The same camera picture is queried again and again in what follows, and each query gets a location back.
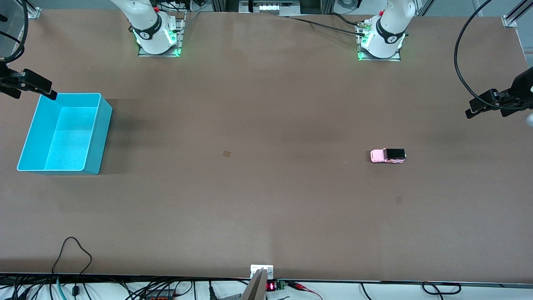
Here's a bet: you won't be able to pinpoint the thin black looped cable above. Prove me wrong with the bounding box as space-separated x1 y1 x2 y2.
52 236 93 297

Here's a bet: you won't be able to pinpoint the black coiled cable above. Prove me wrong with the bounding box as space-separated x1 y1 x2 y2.
421 282 462 296

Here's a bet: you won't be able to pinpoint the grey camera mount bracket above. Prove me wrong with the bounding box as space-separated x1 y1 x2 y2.
241 264 275 300

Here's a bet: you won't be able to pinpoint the red clip wires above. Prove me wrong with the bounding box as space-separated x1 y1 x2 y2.
286 281 324 300

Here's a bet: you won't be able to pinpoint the turquoise plastic bin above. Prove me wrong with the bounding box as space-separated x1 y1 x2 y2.
17 92 113 176

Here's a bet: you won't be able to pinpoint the aluminium frame corner bracket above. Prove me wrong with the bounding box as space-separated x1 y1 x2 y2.
22 0 42 20
501 0 533 29

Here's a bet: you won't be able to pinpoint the metal rack equipment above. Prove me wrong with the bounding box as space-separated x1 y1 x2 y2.
237 0 301 17

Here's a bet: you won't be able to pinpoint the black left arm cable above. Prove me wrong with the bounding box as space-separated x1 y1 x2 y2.
454 0 533 111

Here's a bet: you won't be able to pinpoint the pink jeep toy black roof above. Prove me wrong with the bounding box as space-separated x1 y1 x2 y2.
370 148 407 165

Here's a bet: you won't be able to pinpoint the thick black table cable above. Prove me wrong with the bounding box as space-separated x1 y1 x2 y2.
287 12 368 37

